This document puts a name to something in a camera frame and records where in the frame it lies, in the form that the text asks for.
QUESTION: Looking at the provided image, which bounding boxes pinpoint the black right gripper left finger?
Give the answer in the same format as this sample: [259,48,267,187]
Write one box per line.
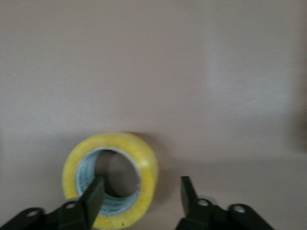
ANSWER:
[0,176,105,230]

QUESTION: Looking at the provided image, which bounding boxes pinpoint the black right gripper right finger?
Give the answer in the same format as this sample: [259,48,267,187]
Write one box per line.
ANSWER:
[174,176,275,230]

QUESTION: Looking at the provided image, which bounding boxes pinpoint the yellow tape roll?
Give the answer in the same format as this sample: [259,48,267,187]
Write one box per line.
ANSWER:
[62,132,159,230]

